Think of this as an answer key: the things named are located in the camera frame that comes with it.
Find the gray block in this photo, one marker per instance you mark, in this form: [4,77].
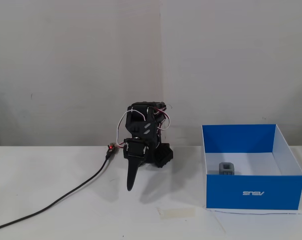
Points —
[226,168]

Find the blue and white cardboard box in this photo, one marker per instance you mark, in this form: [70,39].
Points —
[228,192]

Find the black ribbed clamp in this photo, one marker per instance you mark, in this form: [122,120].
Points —
[165,155]

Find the small controller board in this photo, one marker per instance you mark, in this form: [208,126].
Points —
[111,149]

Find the thin dark thread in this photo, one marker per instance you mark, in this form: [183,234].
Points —
[241,213]

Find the clear tape strip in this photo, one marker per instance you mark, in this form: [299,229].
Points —
[177,213]

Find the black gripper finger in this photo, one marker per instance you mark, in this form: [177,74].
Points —
[131,175]

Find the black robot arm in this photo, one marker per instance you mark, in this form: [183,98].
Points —
[138,125]

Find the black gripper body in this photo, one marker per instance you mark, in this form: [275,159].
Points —
[136,149]

